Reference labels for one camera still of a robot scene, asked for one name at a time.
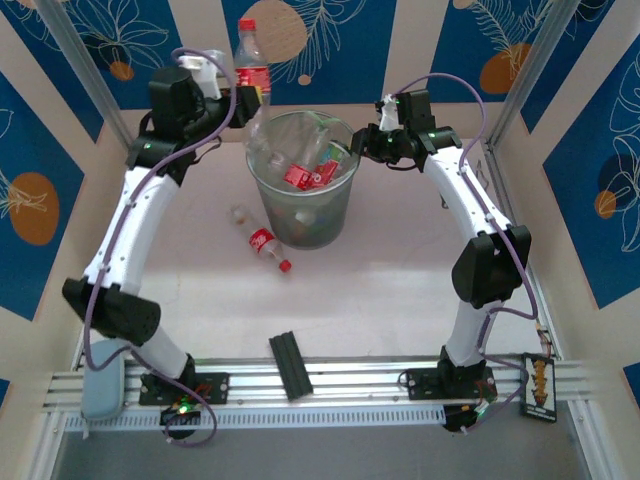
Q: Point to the left controller board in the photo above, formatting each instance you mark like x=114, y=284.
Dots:
x=181, y=411

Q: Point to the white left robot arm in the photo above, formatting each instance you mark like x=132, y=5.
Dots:
x=135, y=225

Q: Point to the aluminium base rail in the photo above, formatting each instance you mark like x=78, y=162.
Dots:
x=350, y=380

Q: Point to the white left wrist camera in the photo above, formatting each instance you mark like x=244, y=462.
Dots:
x=200, y=67

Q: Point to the right controller board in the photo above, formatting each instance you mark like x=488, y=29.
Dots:
x=467, y=417

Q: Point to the aluminium frame post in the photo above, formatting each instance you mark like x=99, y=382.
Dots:
x=87, y=65
x=540, y=65

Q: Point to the grey-blue pouch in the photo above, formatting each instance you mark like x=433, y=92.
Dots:
x=102, y=385

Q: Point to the translucent grey waste bin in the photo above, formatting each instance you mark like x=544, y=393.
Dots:
x=300, y=225

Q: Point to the black circuit board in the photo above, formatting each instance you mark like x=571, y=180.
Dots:
x=539, y=387

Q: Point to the controller board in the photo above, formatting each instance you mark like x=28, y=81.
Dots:
x=467, y=417
x=181, y=411

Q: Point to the black ribbed bar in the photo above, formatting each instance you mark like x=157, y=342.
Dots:
x=291, y=365

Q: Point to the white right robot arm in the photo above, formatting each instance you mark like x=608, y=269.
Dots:
x=465, y=200

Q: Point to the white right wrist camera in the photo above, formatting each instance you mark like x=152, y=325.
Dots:
x=389, y=114

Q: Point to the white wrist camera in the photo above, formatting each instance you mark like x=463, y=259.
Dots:
x=200, y=67
x=389, y=114

